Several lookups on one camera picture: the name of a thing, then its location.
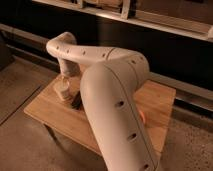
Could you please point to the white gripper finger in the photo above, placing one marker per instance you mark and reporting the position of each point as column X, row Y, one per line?
column 65, row 80

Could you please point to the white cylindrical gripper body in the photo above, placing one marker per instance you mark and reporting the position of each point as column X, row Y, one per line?
column 69, row 68

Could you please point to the beige ceramic cup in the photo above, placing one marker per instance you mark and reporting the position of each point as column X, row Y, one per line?
column 62, row 91

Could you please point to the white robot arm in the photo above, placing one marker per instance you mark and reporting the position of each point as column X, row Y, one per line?
column 107, row 86

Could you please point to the wooden table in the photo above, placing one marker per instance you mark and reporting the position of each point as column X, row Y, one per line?
column 153, row 99

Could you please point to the red round bowl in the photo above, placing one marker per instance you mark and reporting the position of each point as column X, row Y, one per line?
column 142, row 115

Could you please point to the metal shelf rail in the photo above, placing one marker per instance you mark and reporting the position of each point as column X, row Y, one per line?
column 190, row 18

